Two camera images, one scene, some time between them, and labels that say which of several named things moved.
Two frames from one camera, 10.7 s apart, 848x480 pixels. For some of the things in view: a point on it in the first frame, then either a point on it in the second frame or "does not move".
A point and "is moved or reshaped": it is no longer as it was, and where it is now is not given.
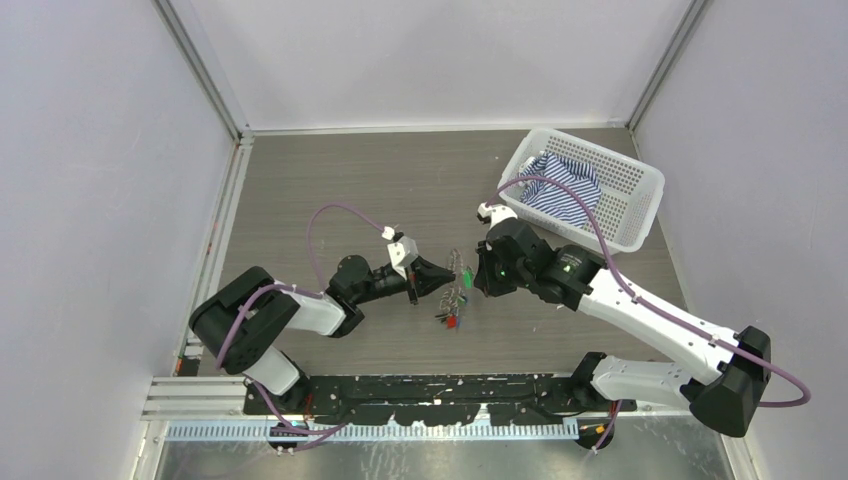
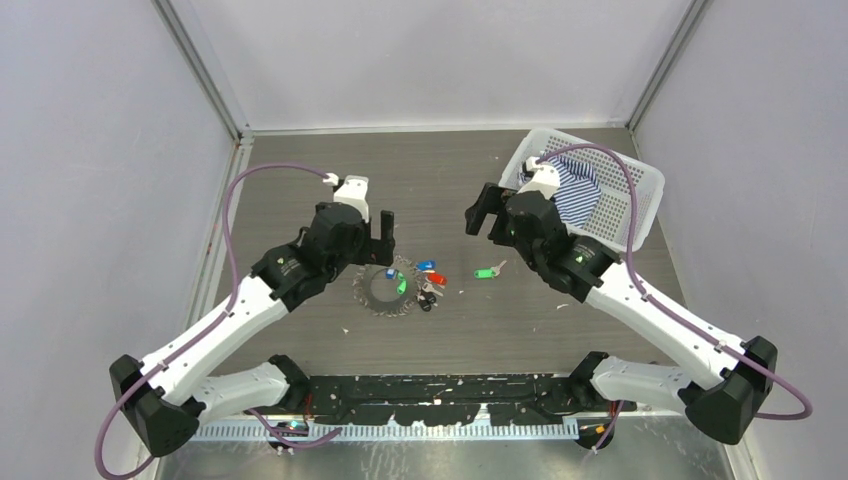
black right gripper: [485, 278] to [492, 199]
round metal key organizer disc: [453, 300] is moved or reshaped
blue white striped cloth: [582, 179] does not move
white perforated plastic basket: [630, 198] does not move
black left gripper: [424, 277] to [376, 251]
